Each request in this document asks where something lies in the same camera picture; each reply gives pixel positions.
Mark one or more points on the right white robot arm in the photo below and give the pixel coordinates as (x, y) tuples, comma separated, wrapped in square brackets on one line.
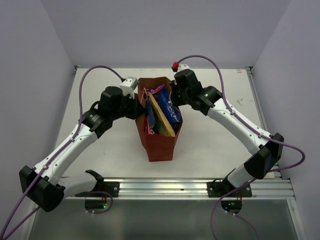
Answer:
[(264, 147)]

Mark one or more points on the red paper bag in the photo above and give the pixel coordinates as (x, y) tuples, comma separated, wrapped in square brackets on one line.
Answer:
[(158, 146)]

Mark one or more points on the tan popcorn chips bag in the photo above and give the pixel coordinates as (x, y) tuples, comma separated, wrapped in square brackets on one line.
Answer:
[(169, 131)]

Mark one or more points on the pink Real chips bag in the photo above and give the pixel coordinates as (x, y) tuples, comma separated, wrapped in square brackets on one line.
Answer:
[(148, 130)]

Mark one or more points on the small dark blue snack bag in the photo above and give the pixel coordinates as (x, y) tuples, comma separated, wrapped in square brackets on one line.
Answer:
[(149, 110)]

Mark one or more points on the aluminium mounting rail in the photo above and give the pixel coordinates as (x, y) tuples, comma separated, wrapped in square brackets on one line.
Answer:
[(195, 189)]

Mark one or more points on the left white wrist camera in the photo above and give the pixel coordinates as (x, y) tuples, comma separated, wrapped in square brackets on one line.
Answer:
[(128, 87)]

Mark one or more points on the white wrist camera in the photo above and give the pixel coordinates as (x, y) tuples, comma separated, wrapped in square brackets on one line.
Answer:
[(178, 67), (128, 87)]

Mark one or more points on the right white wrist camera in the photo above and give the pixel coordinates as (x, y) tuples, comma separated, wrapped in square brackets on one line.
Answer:
[(178, 67)]

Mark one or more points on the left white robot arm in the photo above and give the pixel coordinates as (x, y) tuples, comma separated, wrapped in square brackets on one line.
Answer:
[(43, 184)]

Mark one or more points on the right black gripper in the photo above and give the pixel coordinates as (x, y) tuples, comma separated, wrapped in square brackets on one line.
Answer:
[(174, 87)]

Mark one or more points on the purple candy bag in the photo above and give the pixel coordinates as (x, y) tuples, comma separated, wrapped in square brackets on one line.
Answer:
[(153, 91)]

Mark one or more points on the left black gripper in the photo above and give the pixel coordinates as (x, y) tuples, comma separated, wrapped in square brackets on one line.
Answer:
[(137, 107)]

